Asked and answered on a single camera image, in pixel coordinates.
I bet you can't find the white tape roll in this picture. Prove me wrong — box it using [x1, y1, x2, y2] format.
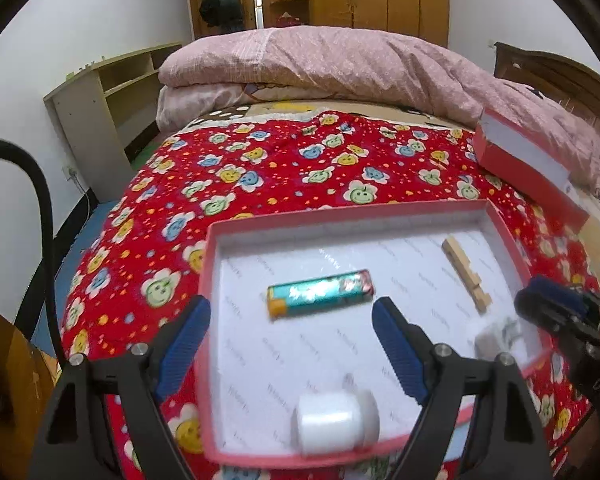
[291, 387, 381, 457]

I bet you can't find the black corrugated cable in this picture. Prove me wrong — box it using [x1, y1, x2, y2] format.
[0, 136, 88, 361]

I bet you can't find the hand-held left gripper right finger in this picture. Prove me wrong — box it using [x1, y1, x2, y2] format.
[371, 296, 553, 480]

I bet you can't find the dark wooden headboard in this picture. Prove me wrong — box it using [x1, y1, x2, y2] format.
[494, 41, 600, 146]

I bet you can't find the pink quilt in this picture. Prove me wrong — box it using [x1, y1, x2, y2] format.
[156, 27, 600, 196]

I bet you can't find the brown wooden cabinet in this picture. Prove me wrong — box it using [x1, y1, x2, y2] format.
[0, 297, 61, 480]

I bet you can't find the white charger plug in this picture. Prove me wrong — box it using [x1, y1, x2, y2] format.
[474, 316, 525, 361]

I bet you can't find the red cardboard box lid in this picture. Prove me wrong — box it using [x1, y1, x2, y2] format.
[472, 107, 590, 233]

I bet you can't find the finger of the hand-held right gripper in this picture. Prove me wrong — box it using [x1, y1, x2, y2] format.
[514, 276, 600, 342]

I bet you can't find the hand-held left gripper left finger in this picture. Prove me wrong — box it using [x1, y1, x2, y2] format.
[30, 295, 213, 480]

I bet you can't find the wooden block stick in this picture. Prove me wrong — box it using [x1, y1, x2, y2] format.
[441, 237, 493, 315]

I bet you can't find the red shallow cardboard box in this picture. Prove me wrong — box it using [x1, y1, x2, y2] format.
[196, 199, 553, 466]

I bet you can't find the red smiley printed blanket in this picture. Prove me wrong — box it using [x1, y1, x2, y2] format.
[60, 110, 600, 480]

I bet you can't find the beige open bookshelf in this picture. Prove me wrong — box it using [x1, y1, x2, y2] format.
[44, 42, 183, 201]

